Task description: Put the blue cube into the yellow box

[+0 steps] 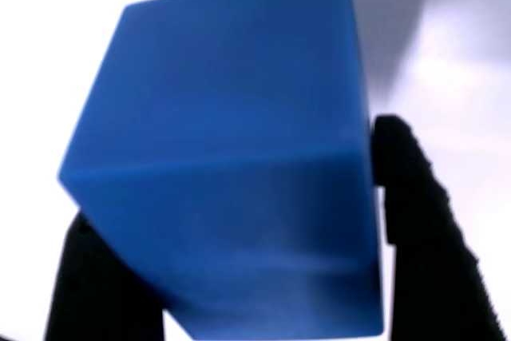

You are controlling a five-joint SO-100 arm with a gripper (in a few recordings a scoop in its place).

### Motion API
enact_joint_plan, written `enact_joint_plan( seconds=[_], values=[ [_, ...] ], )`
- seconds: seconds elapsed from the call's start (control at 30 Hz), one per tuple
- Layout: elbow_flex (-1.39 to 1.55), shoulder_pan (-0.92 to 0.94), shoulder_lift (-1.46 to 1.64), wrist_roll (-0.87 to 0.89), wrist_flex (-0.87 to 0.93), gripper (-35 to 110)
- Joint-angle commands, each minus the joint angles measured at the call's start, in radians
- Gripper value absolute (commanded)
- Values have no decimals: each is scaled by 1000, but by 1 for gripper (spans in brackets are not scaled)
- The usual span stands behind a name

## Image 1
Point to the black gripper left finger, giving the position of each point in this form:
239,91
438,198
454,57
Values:
104,297

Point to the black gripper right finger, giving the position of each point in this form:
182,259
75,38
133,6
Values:
435,277

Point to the blue block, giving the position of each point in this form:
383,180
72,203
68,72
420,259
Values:
223,137

